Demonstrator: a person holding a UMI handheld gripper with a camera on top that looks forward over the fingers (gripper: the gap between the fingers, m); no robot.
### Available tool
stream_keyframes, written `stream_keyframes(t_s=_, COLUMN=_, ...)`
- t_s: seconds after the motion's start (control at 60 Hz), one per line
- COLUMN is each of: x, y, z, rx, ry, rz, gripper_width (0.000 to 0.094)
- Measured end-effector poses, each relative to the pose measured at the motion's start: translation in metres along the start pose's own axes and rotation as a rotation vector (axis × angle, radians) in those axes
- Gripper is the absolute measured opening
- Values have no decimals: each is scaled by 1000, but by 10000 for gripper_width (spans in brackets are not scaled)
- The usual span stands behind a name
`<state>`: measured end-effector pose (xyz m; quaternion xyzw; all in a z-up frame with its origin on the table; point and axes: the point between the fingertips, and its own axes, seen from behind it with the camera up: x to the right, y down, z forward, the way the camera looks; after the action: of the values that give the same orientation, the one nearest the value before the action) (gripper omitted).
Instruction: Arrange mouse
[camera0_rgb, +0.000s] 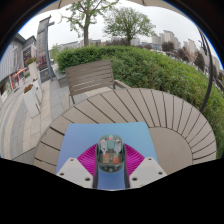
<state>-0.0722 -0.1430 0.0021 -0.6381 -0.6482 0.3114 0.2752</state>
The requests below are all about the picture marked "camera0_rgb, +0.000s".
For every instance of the grey sign pillar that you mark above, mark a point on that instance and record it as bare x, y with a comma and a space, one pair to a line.
42, 43

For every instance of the white planter box with flowers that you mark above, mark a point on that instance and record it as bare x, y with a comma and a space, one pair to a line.
33, 71
31, 101

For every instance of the beige parasol canopy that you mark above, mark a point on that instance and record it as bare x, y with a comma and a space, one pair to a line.
160, 4

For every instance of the group of apartment buildings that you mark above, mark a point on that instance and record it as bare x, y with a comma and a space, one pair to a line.
168, 36

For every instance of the teal patterned computer mouse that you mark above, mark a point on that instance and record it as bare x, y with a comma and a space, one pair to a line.
111, 155

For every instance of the sparse tall tree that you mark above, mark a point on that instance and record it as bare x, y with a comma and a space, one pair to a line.
86, 36

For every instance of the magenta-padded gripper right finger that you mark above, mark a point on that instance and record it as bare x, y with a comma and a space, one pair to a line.
135, 161

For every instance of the grey storefront building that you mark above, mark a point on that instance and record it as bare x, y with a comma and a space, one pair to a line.
15, 63

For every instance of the green hedge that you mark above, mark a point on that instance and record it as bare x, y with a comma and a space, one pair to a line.
150, 70

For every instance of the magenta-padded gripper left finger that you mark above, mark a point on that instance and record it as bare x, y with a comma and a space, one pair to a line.
86, 161

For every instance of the bushy round tree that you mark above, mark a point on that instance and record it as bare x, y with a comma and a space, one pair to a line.
128, 23

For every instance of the brown slatted wooden chair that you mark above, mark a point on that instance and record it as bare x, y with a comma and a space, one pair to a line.
90, 76

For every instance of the blue mouse pad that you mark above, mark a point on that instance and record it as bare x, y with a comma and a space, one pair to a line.
80, 136

